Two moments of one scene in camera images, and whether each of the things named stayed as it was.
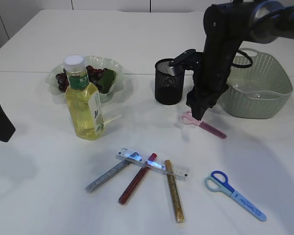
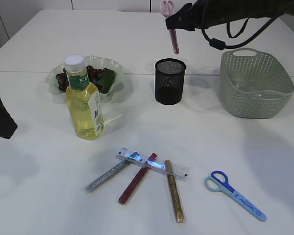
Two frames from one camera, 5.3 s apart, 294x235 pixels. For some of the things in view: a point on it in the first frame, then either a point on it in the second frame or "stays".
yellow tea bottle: x=84 y=100 stays
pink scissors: x=187 y=118 to x=167 y=8
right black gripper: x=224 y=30 to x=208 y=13
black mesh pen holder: x=169 y=81 stays
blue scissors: x=218 y=182 stays
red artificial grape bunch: x=100 y=79 stays
